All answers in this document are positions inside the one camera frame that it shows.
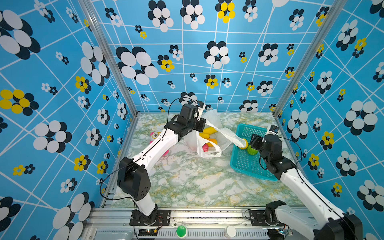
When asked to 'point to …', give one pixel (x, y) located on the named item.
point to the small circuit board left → (147, 232)
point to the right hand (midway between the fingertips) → (257, 136)
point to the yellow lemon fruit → (246, 146)
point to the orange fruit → (213, 140)
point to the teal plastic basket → (241, 160)
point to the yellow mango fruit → (206, 136)
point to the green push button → (181, 231)
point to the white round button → (230, 231)
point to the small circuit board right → (286, 231)
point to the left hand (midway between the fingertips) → (205, 119)
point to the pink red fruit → (205, 147)
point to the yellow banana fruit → (209, 130)
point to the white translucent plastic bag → (214, 138)
